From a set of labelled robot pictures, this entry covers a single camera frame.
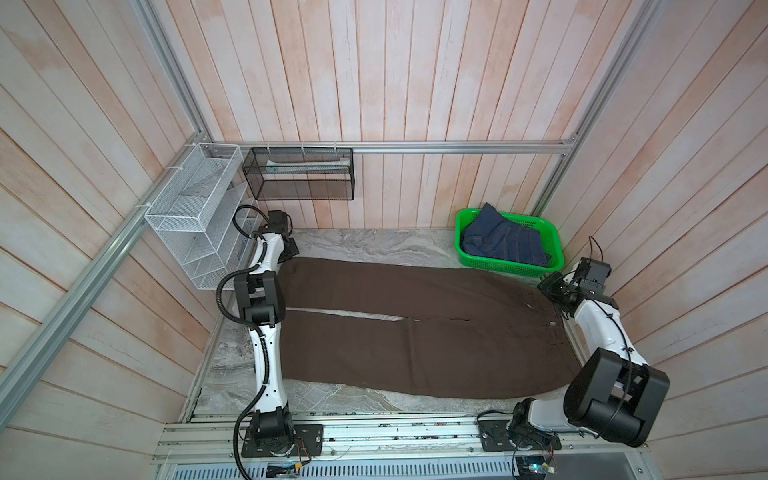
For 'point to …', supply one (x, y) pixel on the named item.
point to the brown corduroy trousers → (423, 329)
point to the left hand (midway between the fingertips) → (287, 256)
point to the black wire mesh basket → (300, 173)
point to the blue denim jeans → (489, 234)
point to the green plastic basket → (550, 237)
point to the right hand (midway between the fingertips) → (547, 281)
